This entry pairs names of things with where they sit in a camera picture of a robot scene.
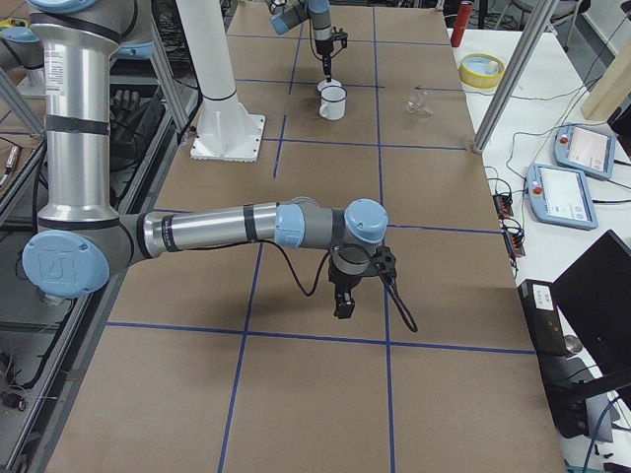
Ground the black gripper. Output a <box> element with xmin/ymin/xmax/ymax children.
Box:
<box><xmin>328</xmin><ymin>265</ymin><xmax>364</xmax><ymax>319</ymax></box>
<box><xmin>315</xmin><ymin>39</ymin><xmax>334</xmax><ymax>74</ymax></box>

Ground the white mug lid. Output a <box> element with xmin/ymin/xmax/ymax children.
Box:
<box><xmin>316</xmin><ymin>79</ymin><xmax>341</xmax><ymax>92</ymax></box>

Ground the clear plastic funnel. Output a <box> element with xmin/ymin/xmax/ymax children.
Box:
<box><xmin>404</xmin><ymin>86</ymin><xmax>434</xmax><ymax>117</ymax></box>

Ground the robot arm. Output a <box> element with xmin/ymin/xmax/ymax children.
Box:
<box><xmin>22</xmin><ymin>1</ymin><xmax>388</xmax><ymax>318</ymax></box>
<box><xmin>266</xmin><ymin>0</ymin><xmax>337</xmax><ymax>82</ymax></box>

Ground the white enamel mug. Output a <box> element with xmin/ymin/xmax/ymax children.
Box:
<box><xmin>318</xmin><ymin>86</ymin><xmax>347</xmax><ymax>121</ymax></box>

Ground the red cylinder tube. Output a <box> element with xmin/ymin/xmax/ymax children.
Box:
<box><xmin>450</xmin><ymin>0</ymin><xmax>474</xmax><ymax>48</ymax></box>

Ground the yellow tape roll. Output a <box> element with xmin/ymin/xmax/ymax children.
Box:
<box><xmin>458</xmin><ymin>53</ymin><xmax>505</xmax><ymax>89</ymax></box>

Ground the orange black connector box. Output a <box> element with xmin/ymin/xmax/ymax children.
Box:
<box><xmin>493</xmin><ymin>194</ymin><xmax>514</xmax><ymax>219</ymax></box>

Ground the black computer box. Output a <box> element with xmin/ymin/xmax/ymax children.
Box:
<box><xmin>518</xmin><ymin>279</ymin><xmax>577</xmax><ymax>357</ymax></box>

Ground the near teach pendant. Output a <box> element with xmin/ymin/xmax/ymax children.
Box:
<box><xmin>526</xmin><ymin>164</ymin><xmax>598</xmax><ymax>230</ymax></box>

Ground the teach pendant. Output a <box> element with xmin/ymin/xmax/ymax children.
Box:
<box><xmin>553</xmin><ymin>124</ymin><xmax>615</xmax><ymax>180</ymax></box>
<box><xmin>526</xmin><ymin>164</ymin><xmax>598</xmax><ymax>230</ymax></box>

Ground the black monitor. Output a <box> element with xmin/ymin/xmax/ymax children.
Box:
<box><xmin>551</xmin><ymin>230</ymin><xmax>630</xmax><ymax>373</ymax></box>

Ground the far teach pendant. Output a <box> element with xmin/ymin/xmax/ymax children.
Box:
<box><xmin>553</xmin><ymin>124</ymin><xmax>615</xmax><ymax>180</ymax></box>

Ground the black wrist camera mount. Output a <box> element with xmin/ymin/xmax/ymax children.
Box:
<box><xmin>373</xmin><ymin>245</ymin><xmax>397</xmax><ymax>285</ymax></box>

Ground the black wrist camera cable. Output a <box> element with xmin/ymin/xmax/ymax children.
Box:
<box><xmin>260</xmin><ymin>239</ymin><xmax>419</xmax><ymax>333</ymax></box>

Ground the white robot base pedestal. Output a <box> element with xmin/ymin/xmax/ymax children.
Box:
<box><xmin>176</xmin><ymin>0</ymin><xmax>265</xmax><ymax>163</ymax></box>

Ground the aluminium frame post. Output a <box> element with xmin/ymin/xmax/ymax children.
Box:
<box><xmin>472</xmin><ymin>0</ymin><xmax>559</xmax><ymax>154</ymax></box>

